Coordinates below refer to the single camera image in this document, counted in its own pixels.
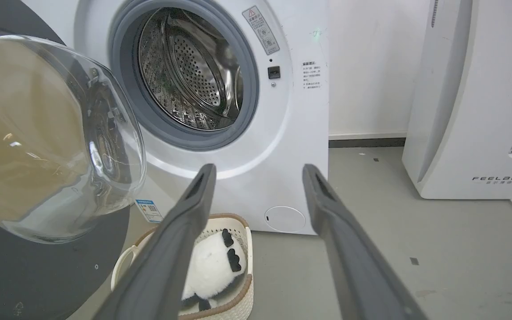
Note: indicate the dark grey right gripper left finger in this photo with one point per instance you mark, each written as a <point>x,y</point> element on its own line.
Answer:
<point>167,262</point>

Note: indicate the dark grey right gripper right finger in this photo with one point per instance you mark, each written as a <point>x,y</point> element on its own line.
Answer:
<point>354,266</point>

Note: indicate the white front-load washing machine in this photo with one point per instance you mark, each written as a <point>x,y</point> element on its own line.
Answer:
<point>282,146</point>

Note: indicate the washing machine door glass bowl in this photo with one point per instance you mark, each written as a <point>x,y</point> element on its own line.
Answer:
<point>38,146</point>

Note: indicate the white black panda plush toy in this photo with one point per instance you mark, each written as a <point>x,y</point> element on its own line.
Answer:
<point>214,266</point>

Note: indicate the white woven laundry basket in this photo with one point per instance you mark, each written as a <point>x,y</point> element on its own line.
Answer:
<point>238,293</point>

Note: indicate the white Feelbird air purifier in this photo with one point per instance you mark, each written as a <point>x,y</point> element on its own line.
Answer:
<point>478,98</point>

